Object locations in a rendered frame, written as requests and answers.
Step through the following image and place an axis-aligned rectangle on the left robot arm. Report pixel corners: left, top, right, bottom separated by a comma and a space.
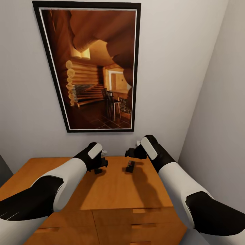
0, 143, 108, 245

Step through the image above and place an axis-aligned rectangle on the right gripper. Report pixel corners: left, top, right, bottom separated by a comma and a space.
125, 148, 147, 159

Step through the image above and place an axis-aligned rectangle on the mousetrap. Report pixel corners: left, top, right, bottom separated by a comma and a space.
126, 160, 135, 173
94, 168, 102, 174

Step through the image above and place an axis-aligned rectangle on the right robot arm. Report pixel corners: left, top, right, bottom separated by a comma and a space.
125, 135, 245, 245

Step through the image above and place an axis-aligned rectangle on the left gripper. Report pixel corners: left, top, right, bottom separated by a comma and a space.
89, 157, 108, 171

